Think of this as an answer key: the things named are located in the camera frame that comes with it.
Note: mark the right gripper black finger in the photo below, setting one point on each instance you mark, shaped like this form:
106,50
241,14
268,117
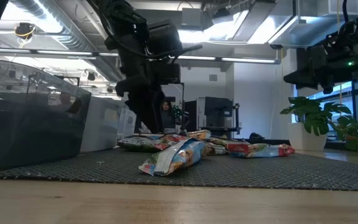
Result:
303,77

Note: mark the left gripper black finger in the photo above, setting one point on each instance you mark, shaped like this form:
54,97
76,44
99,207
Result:
134,104
154,112

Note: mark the red wrapper granola bar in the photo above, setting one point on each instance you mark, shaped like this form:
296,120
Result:
169,140

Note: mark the green wrapper granola bar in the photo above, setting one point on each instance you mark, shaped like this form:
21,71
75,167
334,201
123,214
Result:
138,143

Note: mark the white blue orange granola bar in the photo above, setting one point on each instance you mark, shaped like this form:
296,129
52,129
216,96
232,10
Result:
172,158

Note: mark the green orange granola bar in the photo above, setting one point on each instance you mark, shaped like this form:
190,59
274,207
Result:
217,149

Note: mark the red green blue granola bar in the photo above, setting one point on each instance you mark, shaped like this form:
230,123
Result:
259,151

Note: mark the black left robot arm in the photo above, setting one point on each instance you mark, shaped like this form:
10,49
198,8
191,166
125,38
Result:
126,25

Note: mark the person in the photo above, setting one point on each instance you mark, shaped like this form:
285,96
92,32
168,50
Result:
168,119

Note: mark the clear plastic bin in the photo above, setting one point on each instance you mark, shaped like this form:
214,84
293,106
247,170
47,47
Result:
127,123

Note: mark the thin black stand pole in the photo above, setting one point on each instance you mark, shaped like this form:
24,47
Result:
182,105

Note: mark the green leafy artificial plant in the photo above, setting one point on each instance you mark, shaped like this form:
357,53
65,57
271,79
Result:
315,118

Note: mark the long ceiling light strip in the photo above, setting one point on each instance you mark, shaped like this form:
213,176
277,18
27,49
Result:
64,53
247,60

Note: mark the white plant pot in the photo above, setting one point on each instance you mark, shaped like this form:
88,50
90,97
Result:
303,140

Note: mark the dark grey woven mat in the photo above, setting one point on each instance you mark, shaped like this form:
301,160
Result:
259,174

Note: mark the dark grey plastic bin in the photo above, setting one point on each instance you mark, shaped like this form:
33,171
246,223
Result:
26,130

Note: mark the black ceiling fixture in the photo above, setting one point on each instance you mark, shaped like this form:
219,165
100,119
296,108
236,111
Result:
24,30

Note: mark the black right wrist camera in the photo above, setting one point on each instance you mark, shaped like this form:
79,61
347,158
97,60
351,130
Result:
319,56

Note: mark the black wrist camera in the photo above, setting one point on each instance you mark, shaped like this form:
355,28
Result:
169,73
319,56

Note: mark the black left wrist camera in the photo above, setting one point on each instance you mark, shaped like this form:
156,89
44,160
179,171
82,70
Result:
169,73

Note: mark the grey square wall vent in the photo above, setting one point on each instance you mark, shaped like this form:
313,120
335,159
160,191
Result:
213,77

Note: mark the silver ventilation duct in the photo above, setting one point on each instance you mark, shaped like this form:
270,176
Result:
82,37

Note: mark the silver sheet metal duct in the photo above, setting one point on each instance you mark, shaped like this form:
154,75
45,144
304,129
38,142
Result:
259,21

